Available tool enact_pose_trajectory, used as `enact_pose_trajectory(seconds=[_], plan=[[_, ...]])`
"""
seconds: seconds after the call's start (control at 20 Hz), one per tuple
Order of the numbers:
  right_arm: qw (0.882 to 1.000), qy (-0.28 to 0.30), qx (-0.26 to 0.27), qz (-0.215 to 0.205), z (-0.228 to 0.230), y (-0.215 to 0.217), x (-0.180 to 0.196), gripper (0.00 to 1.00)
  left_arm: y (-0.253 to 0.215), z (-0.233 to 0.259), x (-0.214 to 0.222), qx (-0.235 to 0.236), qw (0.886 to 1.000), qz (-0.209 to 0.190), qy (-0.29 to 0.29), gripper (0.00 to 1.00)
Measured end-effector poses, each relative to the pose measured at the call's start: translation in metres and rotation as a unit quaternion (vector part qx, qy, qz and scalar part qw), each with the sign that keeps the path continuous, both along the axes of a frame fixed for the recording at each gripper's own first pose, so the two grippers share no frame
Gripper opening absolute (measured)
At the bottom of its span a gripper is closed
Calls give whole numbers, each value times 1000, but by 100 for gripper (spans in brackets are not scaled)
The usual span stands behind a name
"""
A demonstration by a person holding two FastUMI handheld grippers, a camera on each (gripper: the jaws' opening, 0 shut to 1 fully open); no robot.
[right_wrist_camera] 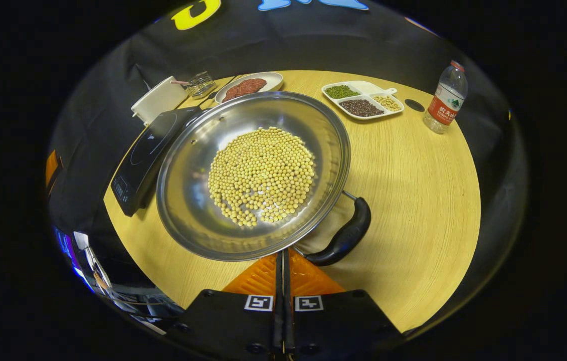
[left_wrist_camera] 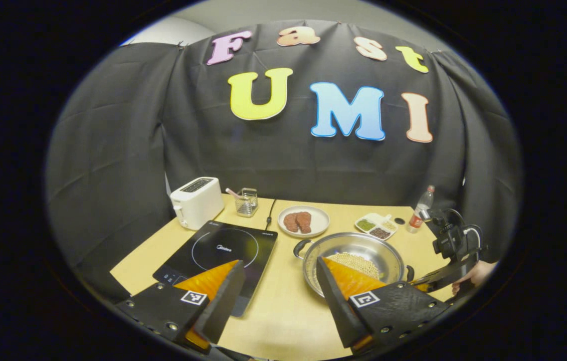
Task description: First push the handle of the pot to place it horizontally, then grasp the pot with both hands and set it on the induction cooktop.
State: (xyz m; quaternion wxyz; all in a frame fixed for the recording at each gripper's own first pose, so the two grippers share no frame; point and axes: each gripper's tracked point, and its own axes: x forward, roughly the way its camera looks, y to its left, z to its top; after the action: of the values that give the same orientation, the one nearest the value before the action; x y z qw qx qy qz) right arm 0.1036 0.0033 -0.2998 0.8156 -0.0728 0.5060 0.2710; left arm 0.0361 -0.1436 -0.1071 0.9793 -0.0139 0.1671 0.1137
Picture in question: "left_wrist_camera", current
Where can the pink striped straw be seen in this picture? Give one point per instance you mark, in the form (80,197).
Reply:
(233,193)

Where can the clear plastic water bottle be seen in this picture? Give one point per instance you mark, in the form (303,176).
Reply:
(419,213)

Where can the round white plate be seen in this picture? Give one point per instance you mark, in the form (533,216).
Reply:
(319,220)

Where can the pile of soybeans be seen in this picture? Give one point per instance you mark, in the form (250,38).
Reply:
(358,263)

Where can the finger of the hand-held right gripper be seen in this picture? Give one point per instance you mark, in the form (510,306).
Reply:
(446,276)

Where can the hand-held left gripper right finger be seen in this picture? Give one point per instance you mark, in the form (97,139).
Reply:
(336,308)

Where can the stainless steel pot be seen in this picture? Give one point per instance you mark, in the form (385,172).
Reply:
(358,245)

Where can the black induction cooktop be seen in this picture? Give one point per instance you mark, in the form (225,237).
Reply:
(213,250)

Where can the white toaster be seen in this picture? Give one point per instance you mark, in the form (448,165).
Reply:
(198,203)

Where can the white divided bean dish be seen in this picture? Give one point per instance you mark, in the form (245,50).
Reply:
(374,226)

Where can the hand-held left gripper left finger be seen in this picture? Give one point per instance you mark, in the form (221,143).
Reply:
(225,303)

